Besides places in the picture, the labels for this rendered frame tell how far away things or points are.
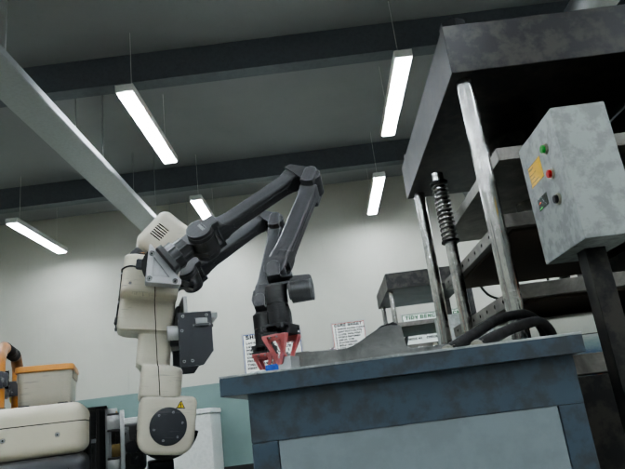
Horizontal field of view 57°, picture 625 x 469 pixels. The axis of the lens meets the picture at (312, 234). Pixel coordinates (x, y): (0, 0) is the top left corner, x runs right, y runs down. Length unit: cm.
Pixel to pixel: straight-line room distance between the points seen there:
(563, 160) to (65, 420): 149
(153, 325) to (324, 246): 765
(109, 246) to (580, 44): 862
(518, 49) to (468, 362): 142
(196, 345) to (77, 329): 821
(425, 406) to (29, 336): 937
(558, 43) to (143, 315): 172
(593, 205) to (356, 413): 94
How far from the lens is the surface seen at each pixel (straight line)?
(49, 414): 162
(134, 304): 184
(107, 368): 969
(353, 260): 932
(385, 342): 177
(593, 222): 174
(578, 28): 243
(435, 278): 315
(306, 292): 148
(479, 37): 230
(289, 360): 146
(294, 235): 163
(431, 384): 116
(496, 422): 119
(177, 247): 172
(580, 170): 179
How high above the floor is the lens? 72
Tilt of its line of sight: 17 degrees up
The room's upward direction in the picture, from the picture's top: 7 degrees counter-clockwise
